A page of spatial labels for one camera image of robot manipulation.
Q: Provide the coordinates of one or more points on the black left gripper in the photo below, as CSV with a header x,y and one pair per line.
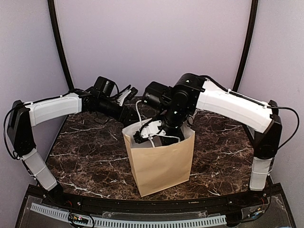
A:
x,y
125,119

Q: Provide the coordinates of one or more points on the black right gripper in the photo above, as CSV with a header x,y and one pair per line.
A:
x,y
167,140

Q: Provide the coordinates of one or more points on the brown paper bag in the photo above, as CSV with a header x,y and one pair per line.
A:
x,y
156,167

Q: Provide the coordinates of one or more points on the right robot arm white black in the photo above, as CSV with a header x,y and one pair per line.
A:
x,y
192,93

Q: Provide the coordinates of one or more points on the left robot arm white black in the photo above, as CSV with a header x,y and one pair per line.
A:
x,y
25,119

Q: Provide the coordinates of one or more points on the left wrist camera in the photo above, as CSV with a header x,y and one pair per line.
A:
x,y
126,95

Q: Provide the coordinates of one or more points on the grey cable duct rail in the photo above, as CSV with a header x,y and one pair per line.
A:
x,y
130,220

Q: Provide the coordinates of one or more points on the black enclosure frame post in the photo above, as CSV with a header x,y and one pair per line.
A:
x,y
247,44

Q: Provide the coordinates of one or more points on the black left frame post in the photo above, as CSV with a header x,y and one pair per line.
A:
x,y
59,43

